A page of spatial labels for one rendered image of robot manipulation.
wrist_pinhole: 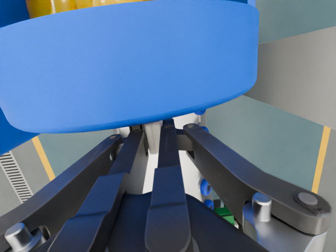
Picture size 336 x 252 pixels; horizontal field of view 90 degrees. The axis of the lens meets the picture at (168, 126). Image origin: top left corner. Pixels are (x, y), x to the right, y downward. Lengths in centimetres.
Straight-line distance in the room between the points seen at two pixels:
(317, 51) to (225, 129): 93
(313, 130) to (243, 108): 66
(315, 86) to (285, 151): 116
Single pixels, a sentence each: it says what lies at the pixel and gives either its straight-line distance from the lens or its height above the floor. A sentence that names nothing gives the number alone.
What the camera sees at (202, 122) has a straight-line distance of 43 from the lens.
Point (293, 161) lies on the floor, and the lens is 196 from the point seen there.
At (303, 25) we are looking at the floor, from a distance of 166.
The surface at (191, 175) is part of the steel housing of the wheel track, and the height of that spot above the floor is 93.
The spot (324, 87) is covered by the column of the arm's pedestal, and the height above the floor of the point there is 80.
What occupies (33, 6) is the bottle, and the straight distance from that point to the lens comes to 24.
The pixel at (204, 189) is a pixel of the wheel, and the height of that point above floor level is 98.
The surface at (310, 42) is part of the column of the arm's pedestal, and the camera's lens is 79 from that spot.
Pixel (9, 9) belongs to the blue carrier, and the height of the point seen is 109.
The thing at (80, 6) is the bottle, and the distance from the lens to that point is 20.
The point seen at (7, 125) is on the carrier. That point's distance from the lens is 52.
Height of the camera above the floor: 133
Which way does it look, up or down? 70 degrees down
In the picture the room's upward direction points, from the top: 177 degrees clockwise
